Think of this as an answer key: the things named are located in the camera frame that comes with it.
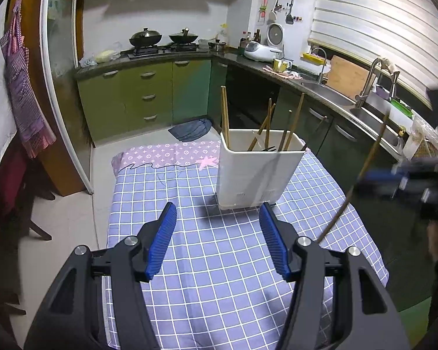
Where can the dark wooden chair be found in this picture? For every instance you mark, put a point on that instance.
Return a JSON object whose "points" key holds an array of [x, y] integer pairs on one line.
{"points": [[36, 204]]}

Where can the small white cup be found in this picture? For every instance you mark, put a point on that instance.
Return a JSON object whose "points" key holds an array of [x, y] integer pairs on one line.
{"points": [[289, 65]]}

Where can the white hanging spatula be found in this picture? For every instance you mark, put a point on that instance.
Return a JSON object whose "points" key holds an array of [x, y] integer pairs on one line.
{"points": [[272, 15]]}

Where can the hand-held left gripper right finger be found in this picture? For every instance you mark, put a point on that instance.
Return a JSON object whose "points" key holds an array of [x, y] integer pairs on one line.
{"points": [[273, 240]]}

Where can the green lower kitchen cabinets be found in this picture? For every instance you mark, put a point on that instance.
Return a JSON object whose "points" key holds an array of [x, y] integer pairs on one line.
{"points": [[109, 105]]}

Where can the yellow cup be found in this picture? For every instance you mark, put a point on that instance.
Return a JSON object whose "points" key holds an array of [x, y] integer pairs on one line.
{"points": [[279, 65]]}

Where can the small steel pot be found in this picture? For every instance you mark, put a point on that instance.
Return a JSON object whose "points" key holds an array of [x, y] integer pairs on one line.
{"points": [[217, 46]]}

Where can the black hanging spatula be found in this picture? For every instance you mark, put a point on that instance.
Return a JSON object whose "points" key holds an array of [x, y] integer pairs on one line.
{"points": [[290, 18]]}

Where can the stainless steel sink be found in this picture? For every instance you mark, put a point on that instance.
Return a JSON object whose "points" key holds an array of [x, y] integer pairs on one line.
{"points": [[365, 116]]}

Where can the tall steel faucet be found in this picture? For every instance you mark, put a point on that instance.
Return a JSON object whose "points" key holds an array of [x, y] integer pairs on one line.
{"points": [[367, 84]]}

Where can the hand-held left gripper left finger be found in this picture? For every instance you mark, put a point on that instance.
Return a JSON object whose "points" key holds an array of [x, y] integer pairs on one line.
{"points": [[162, 240]]}

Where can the pale food bag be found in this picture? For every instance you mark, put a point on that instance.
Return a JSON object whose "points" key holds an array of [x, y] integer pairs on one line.
{"points": [[106, 55]]}

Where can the purple checked tablecloth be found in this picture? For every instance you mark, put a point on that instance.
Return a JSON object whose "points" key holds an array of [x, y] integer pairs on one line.
{"points": [[204, 262]]}

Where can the sliding glass door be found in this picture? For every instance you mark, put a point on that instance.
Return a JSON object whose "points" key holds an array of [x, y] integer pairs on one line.
{"points": [[62, 80]]}

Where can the yellow sponge rack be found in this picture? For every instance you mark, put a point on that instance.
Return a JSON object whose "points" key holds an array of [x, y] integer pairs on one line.
{"points": [[314, 57]]}

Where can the green plastic tray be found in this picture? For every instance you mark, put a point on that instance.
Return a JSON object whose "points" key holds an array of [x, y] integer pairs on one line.
{"points": [[401, 106]]}

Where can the pink hanging kitchen tool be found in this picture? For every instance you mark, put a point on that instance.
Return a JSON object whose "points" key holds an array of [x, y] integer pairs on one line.
{"points": [[264, 7]]}

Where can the group of wooden chopsticks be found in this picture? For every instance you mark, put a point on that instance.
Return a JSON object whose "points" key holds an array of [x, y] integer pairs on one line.
{"points": [[224, 116]]}

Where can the black gas stove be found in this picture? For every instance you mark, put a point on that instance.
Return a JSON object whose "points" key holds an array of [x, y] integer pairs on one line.
{"points": [[160, 50]]}

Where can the purple checked apron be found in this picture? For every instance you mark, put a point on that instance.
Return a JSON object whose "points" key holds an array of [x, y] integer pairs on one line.
{"points": [[22, 91]]}

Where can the purple sponge holder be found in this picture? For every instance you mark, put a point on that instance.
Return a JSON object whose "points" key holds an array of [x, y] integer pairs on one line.
{"points": [[382, 92]]}

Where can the white window blind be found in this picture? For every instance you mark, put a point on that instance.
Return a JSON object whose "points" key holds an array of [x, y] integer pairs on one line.
{"points": [[379, 18]]}

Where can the pink dish cloth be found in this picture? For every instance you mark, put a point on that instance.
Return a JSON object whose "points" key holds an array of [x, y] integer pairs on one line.
{"points": [[283, 74]]}

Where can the white plastic utensil holder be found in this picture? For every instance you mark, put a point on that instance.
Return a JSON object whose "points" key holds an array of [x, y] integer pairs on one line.
{"points": [[255, 175]]}

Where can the blue floor cloth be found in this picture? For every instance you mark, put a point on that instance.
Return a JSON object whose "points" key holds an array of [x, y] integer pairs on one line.
{"points": [[189, 130]]}

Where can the wooden cutting board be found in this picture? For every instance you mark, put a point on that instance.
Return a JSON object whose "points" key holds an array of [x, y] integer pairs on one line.
{"points": [[348, 76]]}

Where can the small chrome faucet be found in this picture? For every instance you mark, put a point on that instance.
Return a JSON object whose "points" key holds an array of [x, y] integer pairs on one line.
{"points": [[321, 67]]}

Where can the dark sauce bottles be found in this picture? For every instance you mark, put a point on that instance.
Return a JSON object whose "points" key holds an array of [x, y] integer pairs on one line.
{"points": [[251, 39]]}

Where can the clear plastic bag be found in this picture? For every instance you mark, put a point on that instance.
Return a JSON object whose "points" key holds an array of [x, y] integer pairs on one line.
{"points": [[419, 138]]}

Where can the clear oil bottle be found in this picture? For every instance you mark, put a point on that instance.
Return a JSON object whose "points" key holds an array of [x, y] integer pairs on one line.
{"points": [[224, 35]]}

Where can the black wok with lid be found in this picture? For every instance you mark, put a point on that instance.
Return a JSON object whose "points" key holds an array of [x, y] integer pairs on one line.
{"points": [[145, 38]]}

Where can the white rice cooker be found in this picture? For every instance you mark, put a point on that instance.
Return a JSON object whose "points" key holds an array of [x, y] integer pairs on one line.
{"points": [[261, 53]]}

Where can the long brown chopstick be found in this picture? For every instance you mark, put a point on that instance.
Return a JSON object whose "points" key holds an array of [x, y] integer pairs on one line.
{"points": [[329, 226]]}

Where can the grey rag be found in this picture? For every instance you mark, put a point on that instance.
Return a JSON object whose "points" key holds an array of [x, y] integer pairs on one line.
{"points": [[87, 62]]}

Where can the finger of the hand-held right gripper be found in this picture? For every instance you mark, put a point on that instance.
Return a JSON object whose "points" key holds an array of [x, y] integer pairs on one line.
{"points": [[385, 175]]}

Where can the dark kitchen countertop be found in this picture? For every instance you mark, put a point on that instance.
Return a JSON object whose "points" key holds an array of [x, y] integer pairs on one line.
{"points": [[237, 61]]}

